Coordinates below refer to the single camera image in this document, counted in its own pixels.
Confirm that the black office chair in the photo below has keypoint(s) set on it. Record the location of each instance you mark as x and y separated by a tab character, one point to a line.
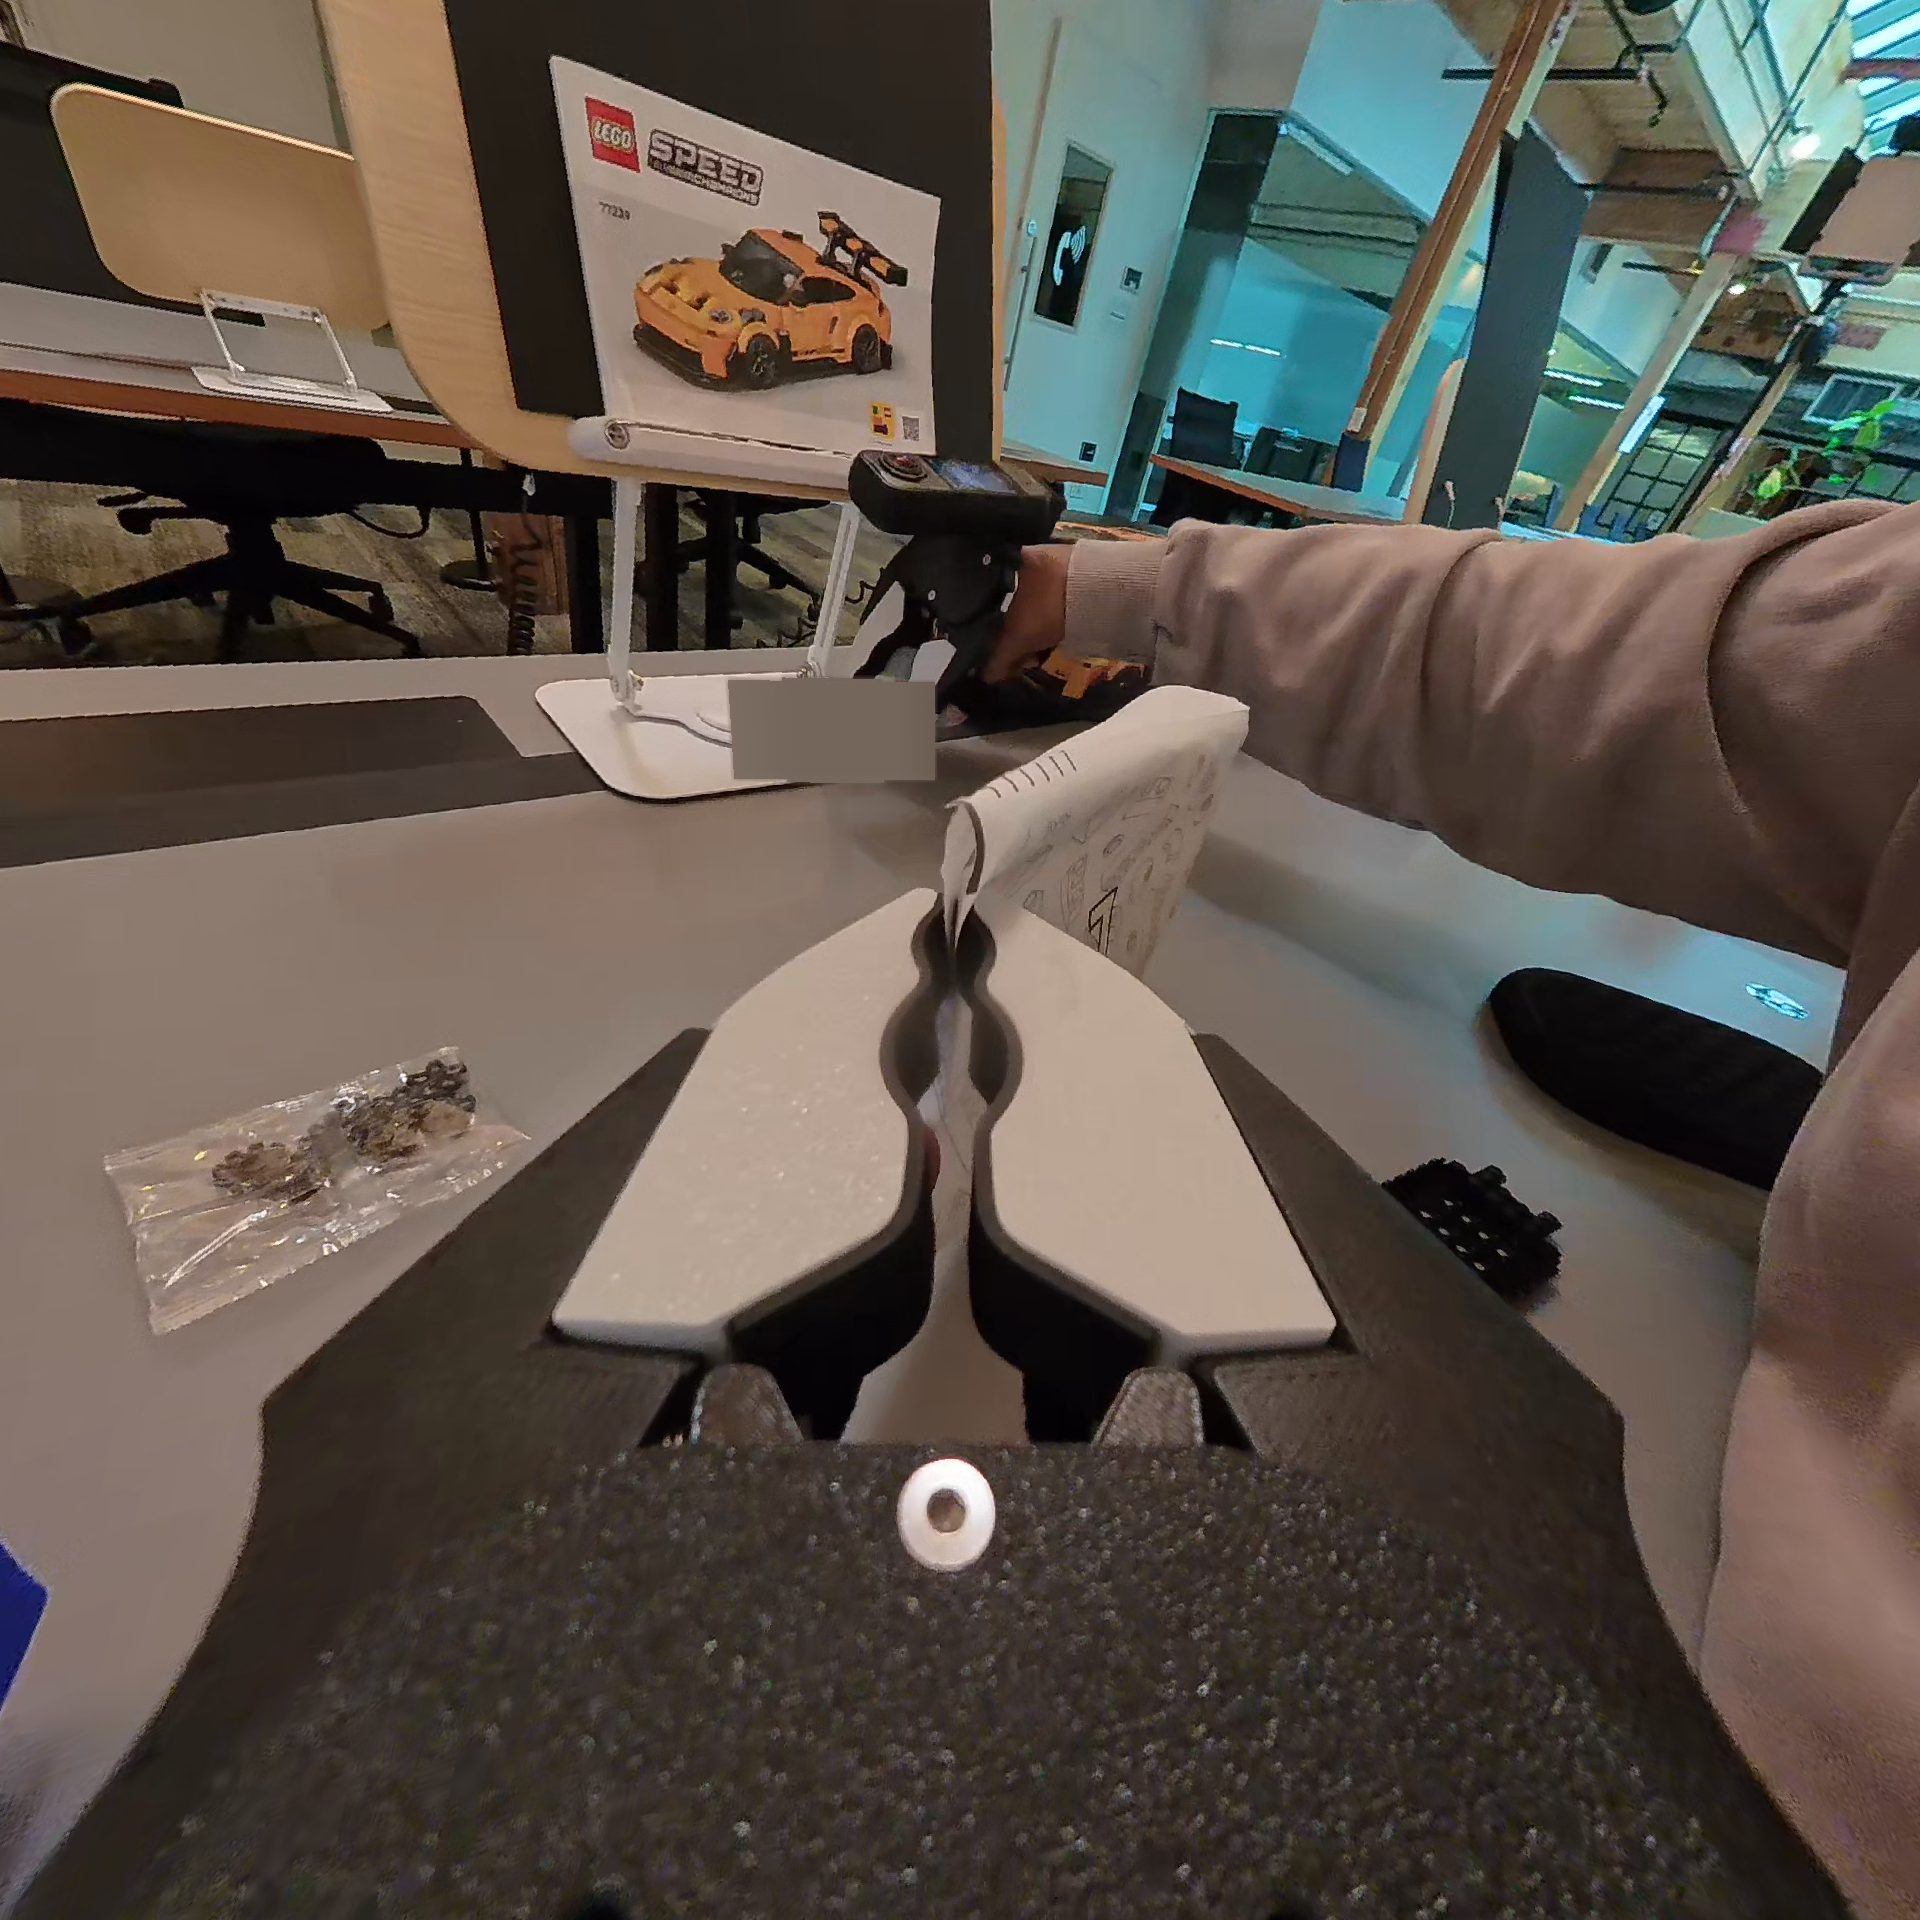
255	540

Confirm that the black LEGO chassis piece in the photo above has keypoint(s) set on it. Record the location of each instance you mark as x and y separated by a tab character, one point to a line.
1478	1223

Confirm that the short blue storage bin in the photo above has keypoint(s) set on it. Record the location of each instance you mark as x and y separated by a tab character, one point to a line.
15	1622

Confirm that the wooden board book stand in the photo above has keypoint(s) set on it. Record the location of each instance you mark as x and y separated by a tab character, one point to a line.
196	195

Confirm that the person's right forearm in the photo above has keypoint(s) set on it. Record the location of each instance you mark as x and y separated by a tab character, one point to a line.
1501	675

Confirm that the person's beige sweatshirt torso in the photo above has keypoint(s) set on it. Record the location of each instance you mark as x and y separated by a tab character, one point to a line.
1829	1350

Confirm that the white book stand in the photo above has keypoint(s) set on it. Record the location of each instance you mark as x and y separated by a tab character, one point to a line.
495	150

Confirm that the black wrist rest pad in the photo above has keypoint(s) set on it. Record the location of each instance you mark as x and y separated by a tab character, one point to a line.
1651	1066

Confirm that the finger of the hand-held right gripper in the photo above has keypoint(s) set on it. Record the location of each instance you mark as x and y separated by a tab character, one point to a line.
883	628
927	667

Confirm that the white brick-print paper bag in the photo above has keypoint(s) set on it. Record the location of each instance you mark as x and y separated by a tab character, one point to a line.
1142	795

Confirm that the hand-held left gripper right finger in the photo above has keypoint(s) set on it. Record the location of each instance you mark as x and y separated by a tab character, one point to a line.
1142	1185

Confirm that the small clear plastic parts bag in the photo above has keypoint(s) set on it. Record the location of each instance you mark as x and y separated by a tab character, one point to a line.
300	1185

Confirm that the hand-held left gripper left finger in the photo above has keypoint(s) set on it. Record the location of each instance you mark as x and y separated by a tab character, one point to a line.
750	1185

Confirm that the person's right hand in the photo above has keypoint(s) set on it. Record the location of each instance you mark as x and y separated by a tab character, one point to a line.
1047	600

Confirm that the toy car instruction booklet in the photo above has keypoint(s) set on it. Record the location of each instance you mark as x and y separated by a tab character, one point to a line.
676	359

